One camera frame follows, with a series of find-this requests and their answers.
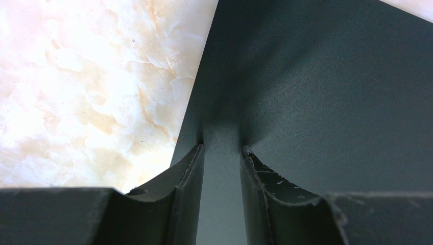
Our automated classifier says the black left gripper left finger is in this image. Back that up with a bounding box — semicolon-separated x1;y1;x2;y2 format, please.
1;144;204;244

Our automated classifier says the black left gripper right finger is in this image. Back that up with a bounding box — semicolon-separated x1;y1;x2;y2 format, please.
240;146;432;244

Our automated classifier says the black file folder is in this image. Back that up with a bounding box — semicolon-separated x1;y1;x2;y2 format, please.
173;1;432;244

